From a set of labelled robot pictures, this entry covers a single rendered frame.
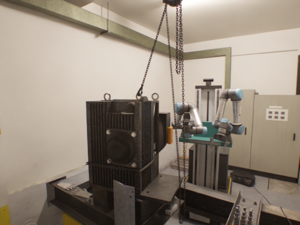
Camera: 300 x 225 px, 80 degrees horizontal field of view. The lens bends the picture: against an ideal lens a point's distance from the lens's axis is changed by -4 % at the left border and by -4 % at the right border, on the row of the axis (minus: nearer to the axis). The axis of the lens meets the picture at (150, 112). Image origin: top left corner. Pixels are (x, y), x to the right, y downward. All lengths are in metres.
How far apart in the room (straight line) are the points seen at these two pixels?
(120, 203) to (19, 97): 1.43
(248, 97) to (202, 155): 1.83
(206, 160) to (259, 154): 1.73
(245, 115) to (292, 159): 1.12
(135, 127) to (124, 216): 0.62
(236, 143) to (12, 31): 4.02
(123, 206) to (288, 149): 3.41
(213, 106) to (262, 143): 1.87
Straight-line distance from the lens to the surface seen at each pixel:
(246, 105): 4.13
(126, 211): 1.43
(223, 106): 2.26
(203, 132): 1.85
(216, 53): 4.47
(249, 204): 2.06
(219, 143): 2.41
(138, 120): 1.35
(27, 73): 2.23
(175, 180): 1.76
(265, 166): 4.33
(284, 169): 4.33
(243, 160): 4.34
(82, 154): 2.64
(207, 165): 2.78
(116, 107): 1.54
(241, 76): 4.39
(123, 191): 1.36
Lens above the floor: 1.67
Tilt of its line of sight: 6 degrees down
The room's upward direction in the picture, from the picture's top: straight up
